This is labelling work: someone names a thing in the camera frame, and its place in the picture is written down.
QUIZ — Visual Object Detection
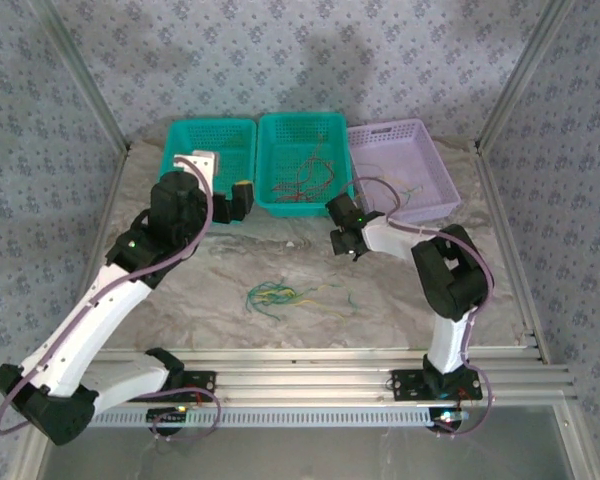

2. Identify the red wire bundle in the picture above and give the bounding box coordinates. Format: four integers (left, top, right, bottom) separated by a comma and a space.
271, 130, 339, 205

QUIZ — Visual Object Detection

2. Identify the green wire bundle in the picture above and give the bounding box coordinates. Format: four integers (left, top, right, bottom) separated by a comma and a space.
244, 281, 361, 322

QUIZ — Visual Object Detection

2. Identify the teal plastic basket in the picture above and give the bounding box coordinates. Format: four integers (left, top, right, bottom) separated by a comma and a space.
256, 112, 354, 220
158, 118, 259, 224

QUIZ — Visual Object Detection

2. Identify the lilac plastic basket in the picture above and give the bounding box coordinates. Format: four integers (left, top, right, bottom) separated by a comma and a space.
346, 118, 463, 225

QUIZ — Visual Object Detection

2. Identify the marble pattern table cover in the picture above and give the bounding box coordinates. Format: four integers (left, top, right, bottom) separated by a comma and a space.
74, 124, 526, 351

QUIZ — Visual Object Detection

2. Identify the black controller board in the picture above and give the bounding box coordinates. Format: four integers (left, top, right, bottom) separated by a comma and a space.
426, 406, 471, 436
146, 406, 191, 437

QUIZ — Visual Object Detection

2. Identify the grey metal panel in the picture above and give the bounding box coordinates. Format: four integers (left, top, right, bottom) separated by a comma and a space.
42, 404, 579, 480

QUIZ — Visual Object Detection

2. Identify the aluminium mounting rail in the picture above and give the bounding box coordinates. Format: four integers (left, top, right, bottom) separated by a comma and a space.
79, 347, 579, 407

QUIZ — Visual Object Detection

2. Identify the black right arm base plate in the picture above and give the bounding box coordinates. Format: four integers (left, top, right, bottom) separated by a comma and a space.
390, 368, 484, 403

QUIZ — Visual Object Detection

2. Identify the aluminium side rail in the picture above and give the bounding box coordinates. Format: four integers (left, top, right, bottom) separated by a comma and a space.
474, 144, 551, 365

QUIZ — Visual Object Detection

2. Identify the aluminium frame post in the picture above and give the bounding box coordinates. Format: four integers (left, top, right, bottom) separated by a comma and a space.
474, 0, 576, 154
29, 0, 133, 154

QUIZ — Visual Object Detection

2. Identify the grey slotted cable duct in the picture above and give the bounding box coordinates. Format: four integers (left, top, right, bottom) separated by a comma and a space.
87, 407, 464, 429

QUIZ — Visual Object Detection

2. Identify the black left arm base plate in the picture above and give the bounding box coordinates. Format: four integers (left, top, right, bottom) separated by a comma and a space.
125, 369, 217, 404

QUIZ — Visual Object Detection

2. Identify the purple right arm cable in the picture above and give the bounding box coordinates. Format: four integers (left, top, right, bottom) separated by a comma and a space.
337, 175, 496, 441

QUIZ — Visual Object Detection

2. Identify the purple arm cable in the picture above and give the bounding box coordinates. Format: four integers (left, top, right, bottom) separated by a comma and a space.
337, 175, 496, 441
0, 155, 222, 444

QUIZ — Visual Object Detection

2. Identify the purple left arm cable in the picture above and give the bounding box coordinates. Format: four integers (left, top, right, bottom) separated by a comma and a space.
0, 155, 222, 444

